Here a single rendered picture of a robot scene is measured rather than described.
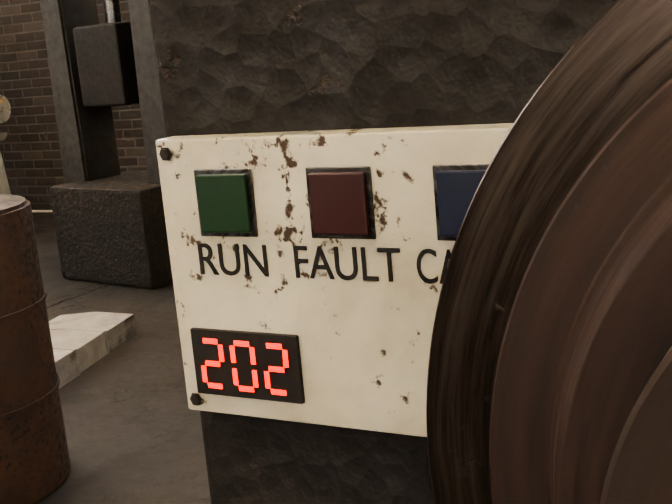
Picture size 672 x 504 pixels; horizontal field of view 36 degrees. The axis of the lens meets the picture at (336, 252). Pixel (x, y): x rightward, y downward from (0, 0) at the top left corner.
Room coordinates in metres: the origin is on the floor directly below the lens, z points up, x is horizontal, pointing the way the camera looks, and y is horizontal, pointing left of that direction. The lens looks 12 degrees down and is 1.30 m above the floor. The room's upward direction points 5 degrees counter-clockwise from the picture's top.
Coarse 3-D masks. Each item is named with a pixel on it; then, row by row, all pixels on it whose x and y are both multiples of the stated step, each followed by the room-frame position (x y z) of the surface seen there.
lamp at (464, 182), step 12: (444, 180) 0.56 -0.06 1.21; (456, 180) 0.55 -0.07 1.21; (468, 180) 0.55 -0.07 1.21; (480, 180) 0.55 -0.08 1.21; (444, 192) 0.56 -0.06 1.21; (456, 192) 0.55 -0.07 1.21; (468, 192) 0.55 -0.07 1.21; (444, 204) 0.56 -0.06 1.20; (456, 204) 0.55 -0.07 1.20; (468, 204) 0.55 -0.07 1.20; (444, 216) 0.56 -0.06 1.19; (456, 216) 0.55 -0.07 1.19; (444, 228) 0.56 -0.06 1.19; (456, 228) 0.55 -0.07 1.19
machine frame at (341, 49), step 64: (192, 0) 0.66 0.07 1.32; (256, 0) 0.64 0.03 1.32; (320, 0) 0.62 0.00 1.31; (384, 0) 0.60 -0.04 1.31; (448, 0) 0.58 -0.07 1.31; (512, 0) 0.56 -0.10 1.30; (576, 0) 0.54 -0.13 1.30; (192, 64) 0.66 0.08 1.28; (256, 64) 0.64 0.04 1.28; (320, 64) 0.62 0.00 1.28; (384, 64) 0.60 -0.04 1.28; (448, 64) 0.58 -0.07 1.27; (512, 64) 0.56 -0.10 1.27; (192, 128) 0.67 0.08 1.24; (256, 128) 0.64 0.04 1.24; (320, 128) 0.62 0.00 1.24; (256, 448) 0.66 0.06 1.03; (320, 448) 0.63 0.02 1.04; (384, 448) 0.61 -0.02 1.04
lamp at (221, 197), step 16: (208, 176) 0.63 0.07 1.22; (224, 176) 0.63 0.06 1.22; (240, 176) 0.62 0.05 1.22; (208, 192) 0.63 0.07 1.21; (224, 192) 0.63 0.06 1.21; (240, 192) 0.62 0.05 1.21; (208, 208) 0.63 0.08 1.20; (224, 208) 0.63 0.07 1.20; (240, 208) 0.62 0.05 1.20; (208, 224) 0.63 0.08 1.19; (224, 224) 0.63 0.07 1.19; (240, 224) 0.62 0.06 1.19
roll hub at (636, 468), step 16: (656, 384) 0.30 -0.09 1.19; (640, 400) 0.30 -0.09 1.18; (656, 400) 0.30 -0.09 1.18; (640, 416) 0.30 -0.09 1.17; (656, 416) 0.30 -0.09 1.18; (624, 432) 0.30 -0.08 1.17; (640, 432) 0.30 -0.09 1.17; (656, 432) 0.30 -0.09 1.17; (624, 448) 0.30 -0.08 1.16; (640, 448) 0.30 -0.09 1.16; (656, 448) 0.30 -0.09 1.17; (624, 464) 0.30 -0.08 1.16; (640, 464) 0.30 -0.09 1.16; (656, 464) 0.30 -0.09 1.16; (608, 480) 0.30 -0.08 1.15; (624, 480) 0.30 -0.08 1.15; (640, 480) 0.30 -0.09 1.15; (656, 480) 0.30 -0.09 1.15; (608, 496) 0.30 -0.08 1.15; (624, 496) 0.30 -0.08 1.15; (640, 496) 0.30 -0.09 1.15; (656, 496) 0.30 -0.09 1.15
